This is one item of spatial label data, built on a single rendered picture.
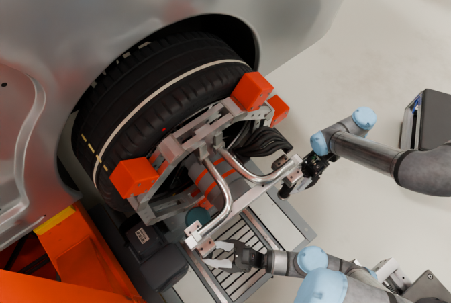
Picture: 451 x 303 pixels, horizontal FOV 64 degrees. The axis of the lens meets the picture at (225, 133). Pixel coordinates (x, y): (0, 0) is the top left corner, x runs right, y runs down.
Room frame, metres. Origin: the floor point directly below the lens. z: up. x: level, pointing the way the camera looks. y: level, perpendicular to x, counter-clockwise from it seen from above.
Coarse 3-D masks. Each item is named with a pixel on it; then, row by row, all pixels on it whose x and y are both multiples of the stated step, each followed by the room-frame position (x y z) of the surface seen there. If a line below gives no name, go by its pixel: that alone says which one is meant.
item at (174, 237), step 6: (210, 210) 0.47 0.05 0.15; (216, 210) 0.48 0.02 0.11; (156, 222) 0.39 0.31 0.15; (162, 222) 0.38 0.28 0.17; (162, 228) 0.35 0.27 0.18; (180, 228) 0.37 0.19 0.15; (168, 234) 0.33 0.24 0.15; (174, 234) 0.33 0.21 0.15; (180, 234) 0.33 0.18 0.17; (168, 240) 0.31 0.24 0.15; (174, 240) 0.31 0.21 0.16
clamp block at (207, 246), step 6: (198, 222) 0.23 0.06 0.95; (186, 228) 0.21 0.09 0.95; (192, 228) 0.21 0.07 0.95; (186, 234) 0.19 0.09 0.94; (210, 240) 0.18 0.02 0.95; (198, 246) 0.16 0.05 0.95; (204, 246) 0.16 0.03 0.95; (210, 246) 0.16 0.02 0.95; (216, 246) 0.17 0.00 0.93; (198, 252) 0.15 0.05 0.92; (204, 252) 0.15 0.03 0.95; (210, 252) 0.15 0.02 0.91
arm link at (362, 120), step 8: (360, 112) 0.60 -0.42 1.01; (368, 112) 0.60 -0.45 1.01; (344, 120) 0.58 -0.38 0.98; (352, 120) 0.58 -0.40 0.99; (360, 120) 0.57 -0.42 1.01; (368, 120) 0.57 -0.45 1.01; (376, 120) 0.58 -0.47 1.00; (352, 128) 0.55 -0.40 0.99; (360, 128) 0.56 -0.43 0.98; (368, 128) 0.56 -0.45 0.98; (360, 136) 0.56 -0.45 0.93
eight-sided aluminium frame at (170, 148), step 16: (208, 112) 0.49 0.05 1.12; (224, 112) 0.50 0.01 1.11; (240, 112) 0.50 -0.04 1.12; (256, 112) 0.55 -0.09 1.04; (272, 112) 0.60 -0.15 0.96; (192, 128) 0.44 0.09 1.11; (208, 128) 0.44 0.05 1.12; (224, 128) 0.46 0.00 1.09; (256, 128) 0.63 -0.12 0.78; (160, 144) 0.39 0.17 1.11; (176, 144) 0.39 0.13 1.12; (192, 144) 0.39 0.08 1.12; (240, 144) 0.59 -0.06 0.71; (160, 160) 0.37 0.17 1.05; (176, 160) 0.35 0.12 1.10; (160, 176) 0.32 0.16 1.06; (192, 192) 0.42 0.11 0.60; (144, 208) 0.26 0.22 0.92; (160, 208) 0.33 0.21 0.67; (176, 208) 0.33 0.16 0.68
